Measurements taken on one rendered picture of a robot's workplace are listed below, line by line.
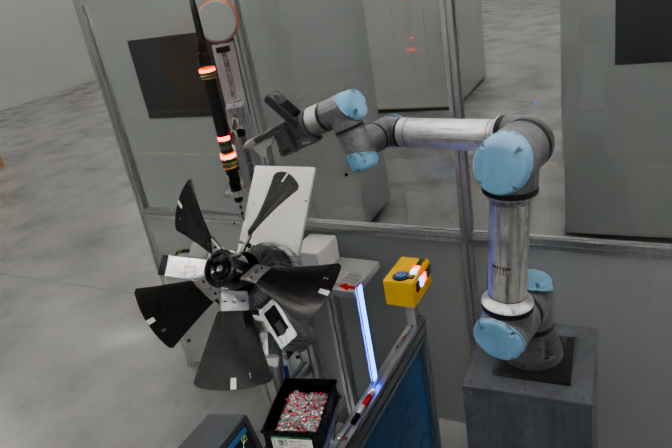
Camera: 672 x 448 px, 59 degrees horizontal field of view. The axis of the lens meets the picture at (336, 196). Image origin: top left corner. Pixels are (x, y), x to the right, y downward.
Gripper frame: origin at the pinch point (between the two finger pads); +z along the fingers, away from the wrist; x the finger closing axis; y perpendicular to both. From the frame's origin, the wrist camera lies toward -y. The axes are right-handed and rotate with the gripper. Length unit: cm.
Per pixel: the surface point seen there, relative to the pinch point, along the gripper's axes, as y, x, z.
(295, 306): 46.9, -10.1, 6.3
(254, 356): 58, -16, 26
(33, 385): 81, 16, 263
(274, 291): 42.0, -8.1, 13.3
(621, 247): 87, 71, -59
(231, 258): 29.6, -5.8, 25.7
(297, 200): 28, 33, 26
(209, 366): 54, -25, 34
